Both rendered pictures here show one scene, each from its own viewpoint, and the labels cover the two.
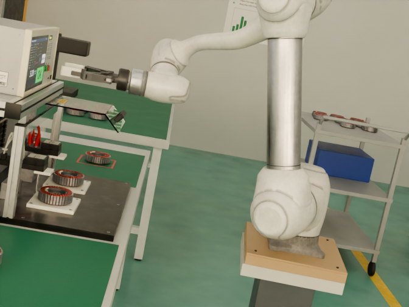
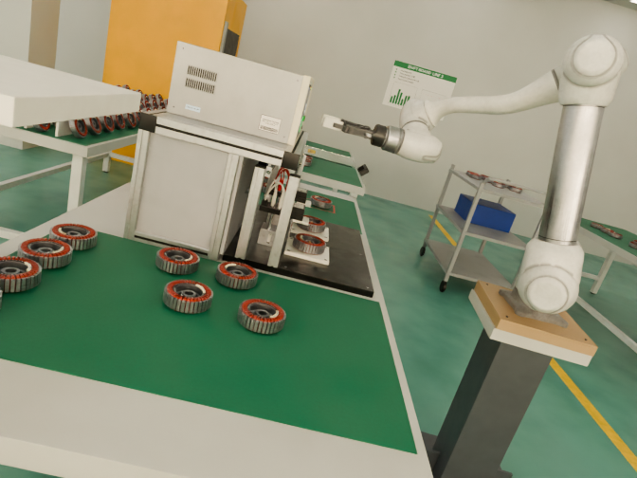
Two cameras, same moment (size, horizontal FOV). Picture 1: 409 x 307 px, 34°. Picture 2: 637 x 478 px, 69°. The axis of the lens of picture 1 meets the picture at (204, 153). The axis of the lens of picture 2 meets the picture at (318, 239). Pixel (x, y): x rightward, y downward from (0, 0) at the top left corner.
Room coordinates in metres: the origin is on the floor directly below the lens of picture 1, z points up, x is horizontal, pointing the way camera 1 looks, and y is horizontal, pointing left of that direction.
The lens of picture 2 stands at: (0.59, 0.44, 1.30)
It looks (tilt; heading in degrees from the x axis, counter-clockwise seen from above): 18 degrees down; 0
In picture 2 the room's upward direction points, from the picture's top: 16 degrees clockwise
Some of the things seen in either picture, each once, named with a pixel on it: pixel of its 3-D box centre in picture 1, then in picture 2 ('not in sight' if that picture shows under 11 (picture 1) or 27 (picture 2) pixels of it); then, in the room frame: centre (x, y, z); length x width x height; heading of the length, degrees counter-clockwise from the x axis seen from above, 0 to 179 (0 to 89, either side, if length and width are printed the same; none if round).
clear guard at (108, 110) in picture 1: (79, 111); (325, 162); (2.40, 0.48, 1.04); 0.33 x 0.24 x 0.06; 94
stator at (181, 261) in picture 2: not in sight; (177, 260); (1.74, 0.78, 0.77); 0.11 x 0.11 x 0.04
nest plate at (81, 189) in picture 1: (67, 184); (309, 229); (2.33, 0.47, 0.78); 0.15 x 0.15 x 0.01; 4
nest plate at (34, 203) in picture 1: (54, 202); (307, 249); (2.09, 0.45, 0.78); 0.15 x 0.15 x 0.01; 4
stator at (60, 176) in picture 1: (68, 177); (311, 224); (2.33, 0.47, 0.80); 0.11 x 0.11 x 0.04
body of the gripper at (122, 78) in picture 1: (115, 78); (371, 133); (2.26, 0.35, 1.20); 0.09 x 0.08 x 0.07; 98
